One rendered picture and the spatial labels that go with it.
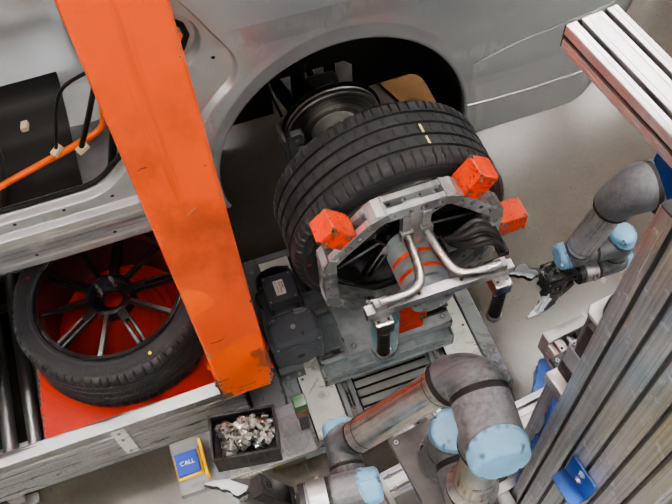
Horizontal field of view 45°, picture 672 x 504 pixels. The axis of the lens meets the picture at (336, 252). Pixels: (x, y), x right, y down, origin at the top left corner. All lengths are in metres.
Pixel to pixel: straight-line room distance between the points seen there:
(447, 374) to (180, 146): 0.66
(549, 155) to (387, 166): 1.68
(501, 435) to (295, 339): 1.36
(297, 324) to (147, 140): 1.37
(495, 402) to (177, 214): 0.73
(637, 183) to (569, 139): 1.89
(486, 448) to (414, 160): 0.91
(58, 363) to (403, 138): 1.32
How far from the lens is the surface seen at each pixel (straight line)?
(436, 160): 2.18
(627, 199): 1.94
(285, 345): 2.75
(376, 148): 2.18
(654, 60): 1.26
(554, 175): 3.67
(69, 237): 2.57
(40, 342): 2.83
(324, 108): 2.56
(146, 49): 1.38
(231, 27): 2.09
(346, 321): 2.97
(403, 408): 1.67
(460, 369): 1.56
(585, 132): 3.85
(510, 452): 1.51
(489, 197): 2.34
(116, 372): 2.70
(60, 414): 2.97
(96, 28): 1.34
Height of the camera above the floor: 2.87
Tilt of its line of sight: 58 degrees down
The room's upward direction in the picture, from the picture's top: 5 degrees counter-clockwise
